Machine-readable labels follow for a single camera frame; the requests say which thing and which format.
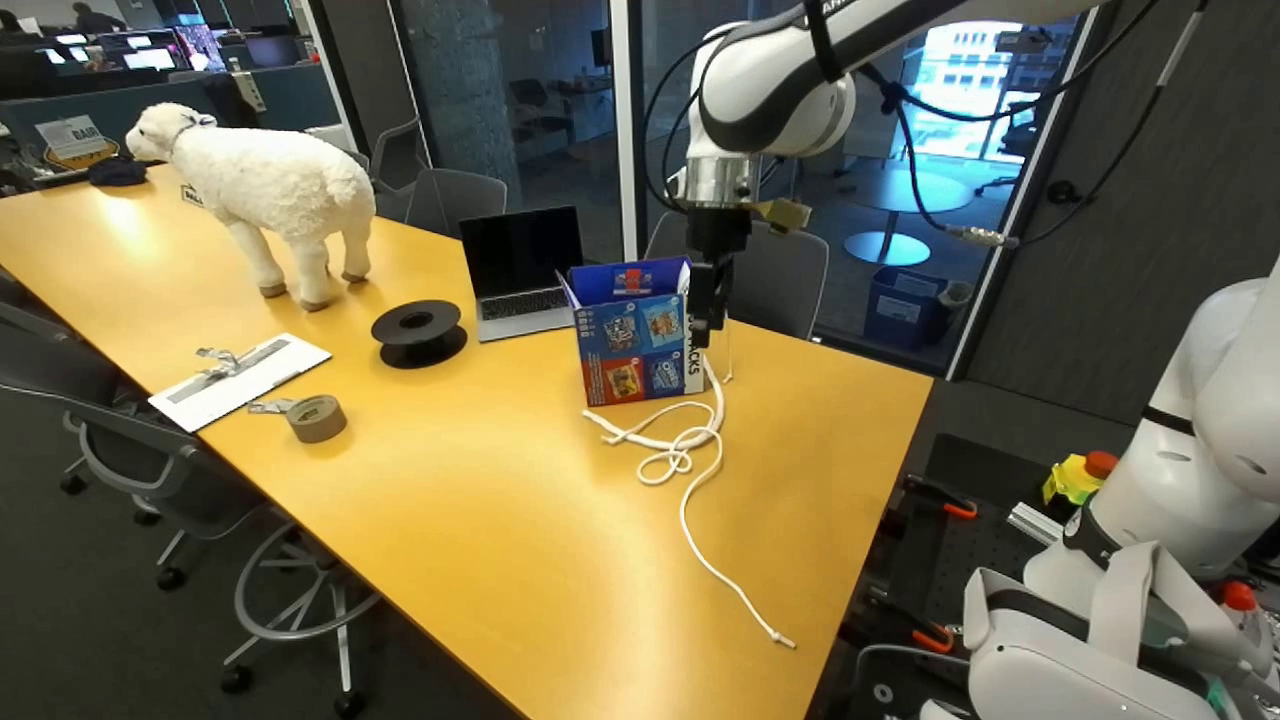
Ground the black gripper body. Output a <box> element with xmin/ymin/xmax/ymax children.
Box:
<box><xmin>683</xmin><ymin>199</ymin><xmax>758</xmax><ymax>272</ymax></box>

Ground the blue snack carton box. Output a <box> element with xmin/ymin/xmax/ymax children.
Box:
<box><xmin>555</xmin><ymin>256</ymin><xmax>714</xmax><ymax>411</ymax></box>

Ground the thin long white rope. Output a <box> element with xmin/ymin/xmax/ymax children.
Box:
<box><xmin>618</xmin><ymin>351</ymin><xmax>801</xmax><ymax>653</ymax></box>

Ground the dark grey office chair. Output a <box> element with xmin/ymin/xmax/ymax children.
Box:
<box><xmin>639</xmin><ymin>203</ymin><xmax>834</xmax><ymax>344</ymax></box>
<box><xmin>367</xmin><ymin>117</ymin><xmax>433</xmax><ymax>193</ymax></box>
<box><xmin>406</xmin><ymin>165</ymin><xmax>511</xmax><ymax>241</ymax></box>
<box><xmin>0</xmin><ymin>272</ymin><xmax>131</xmax><ymax>405</ymax></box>
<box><xmin>0</xmin><ymin>374</ymin><xmax>283</xmax><ymax>595</ymax></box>
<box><xmin>215</xmin><ymin>516</ymin><xmax>392</xmax><ymax>715</ymax></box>

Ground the grey open laptop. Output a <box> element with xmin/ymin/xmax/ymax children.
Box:
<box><xmin>458</xmin><ymin>199</ymin><xmax>593</xmax><ymax>347</ymax></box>

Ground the blue bin behind glass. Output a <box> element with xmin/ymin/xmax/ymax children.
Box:
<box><xmin>866</xmin><ymin>272</ymin><xmax>975</xmax><ymax>351</ymax></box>

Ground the black tape roll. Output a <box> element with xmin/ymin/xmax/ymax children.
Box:
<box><xmin>367</xmin><ymin>297</ymin><xmax>471</xmax><ymax>373</ymax></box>

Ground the black equipment cart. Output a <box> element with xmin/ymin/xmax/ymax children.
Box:
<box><xmin>815</xmin><ymin>424</ymin><xmax>1113</xmax><ymax>720</ymax></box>

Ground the yellow and red toy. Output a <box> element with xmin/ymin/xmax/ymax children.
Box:
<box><xmin>1039</xmin><ymin>449</ymin><xmax>1122</xmax><ymax>511</ymax></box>

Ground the white toy sheep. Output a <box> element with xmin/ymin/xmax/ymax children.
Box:
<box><xmin>119</xmin><ymin>101</ymin><xmax>380</xmax><ymax>315</ymax></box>

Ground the white VR headset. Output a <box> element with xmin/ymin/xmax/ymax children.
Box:
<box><xmin>958</xmin><ymin>537</ymin><xmax>1280</xmax><ymax>720</ymax></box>

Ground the dark blue office divider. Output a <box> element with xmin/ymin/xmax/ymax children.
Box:
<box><xmin>0</xmin><ymin>57</ymin><xmax>344</xmax><ymax>143</ymax></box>

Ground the small red cap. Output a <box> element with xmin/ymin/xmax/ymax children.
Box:
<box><xmin>1216</xmin><ymin>577</ymin><xmax>1263</xmax><ymax>621</ymax></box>

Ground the small black pouch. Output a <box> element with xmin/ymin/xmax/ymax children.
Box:
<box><xmin>85</xmin><ymin>150</ymin><xmax>153</xmax><ymax>186</ymax></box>

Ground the white desk sign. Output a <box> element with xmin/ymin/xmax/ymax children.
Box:
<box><xmin>34</xmin><ymin>113</ymin><xmax>116</xmax><ymax>171</ymax></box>

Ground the round pedestal table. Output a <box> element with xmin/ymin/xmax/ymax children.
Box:
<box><xmin>842</xmin><ymin>165</ymin><xmax>975</xmax><ymax>272</ymax></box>

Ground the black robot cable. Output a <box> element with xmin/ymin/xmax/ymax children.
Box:
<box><xmin>637</xmin><ymin>0</ymin><xmax>1216</xmax><ymax>256</ymax></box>

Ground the orange handled clamp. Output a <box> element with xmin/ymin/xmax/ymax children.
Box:
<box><xmin>904</xmin><ymin>476</ymin><xmax>985</xmax><ymax>526</ymax></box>
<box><xmin>911</xmin><ymin>621</ymin><xmax>964</xmax><ymax>658</ymax></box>

